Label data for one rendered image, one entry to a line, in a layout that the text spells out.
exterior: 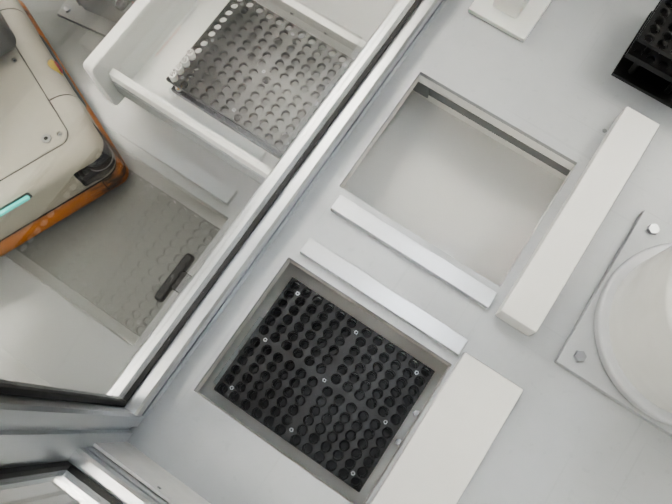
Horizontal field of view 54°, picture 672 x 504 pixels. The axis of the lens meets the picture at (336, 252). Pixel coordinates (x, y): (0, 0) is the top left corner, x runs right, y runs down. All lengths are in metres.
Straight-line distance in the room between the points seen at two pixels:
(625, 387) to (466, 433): 0.19
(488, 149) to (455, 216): 0.12
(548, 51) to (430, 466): 0.57
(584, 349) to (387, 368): 0.24
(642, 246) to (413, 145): 0.35
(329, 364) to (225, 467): 0.18
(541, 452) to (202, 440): 0.40
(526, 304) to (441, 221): 0.23
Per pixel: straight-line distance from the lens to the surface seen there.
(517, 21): 1.00
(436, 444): 0.81
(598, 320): 0.85
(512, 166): 1.03
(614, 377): 0.85
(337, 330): 0.86
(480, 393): 0.82
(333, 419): 0.86
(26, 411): 0.56
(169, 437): 0.84
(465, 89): 0.94
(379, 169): 1.00
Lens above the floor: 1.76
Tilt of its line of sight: 75 degrees down
